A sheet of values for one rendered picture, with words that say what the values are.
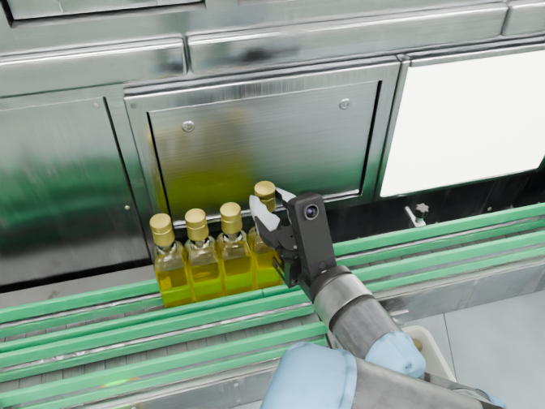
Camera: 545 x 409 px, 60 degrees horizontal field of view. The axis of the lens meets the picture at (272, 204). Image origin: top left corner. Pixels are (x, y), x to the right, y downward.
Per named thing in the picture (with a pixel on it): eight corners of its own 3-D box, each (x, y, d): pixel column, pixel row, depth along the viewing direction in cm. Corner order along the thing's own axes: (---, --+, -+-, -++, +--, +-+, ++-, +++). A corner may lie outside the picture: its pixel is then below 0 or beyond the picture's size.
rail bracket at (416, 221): (407, 230, 113) (419, 188, 104) (420, 251, 109) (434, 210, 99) (392, 232, 113) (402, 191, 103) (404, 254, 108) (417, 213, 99)
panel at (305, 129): (534, 164, 115) (602, 27, 91) (542, 172, 113) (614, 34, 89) (158, 231, 99) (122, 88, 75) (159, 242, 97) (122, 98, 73)
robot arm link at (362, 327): (374, 414, 59) (385, 384, 53) (324, 343, 66) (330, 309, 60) (422, 384, 62) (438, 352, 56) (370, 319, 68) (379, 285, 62)
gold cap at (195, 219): (207, 224, 82) (204, 205, 79) (210, 238, 79) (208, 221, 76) (186, 227, 81) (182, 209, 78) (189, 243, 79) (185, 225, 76)
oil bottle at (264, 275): (275, 285, 102) (276, 216, 86) (282, 307, 98) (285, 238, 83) (250, 290, 100) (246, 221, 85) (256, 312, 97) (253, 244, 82)
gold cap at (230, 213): (240, 217, 83) (239, 200, 80) (243, 233, 80) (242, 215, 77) (220, 221, 82) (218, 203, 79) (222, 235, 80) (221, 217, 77)
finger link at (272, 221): (238, 223, 80) (271, 257, 75) (236, 198, 76) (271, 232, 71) (253, 215, 82) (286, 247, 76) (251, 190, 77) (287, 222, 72)
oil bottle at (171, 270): (195, 301, 99) (181, 232, 84) (199, 324, 95) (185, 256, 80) (168, 307, 98) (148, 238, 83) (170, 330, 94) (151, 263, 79)
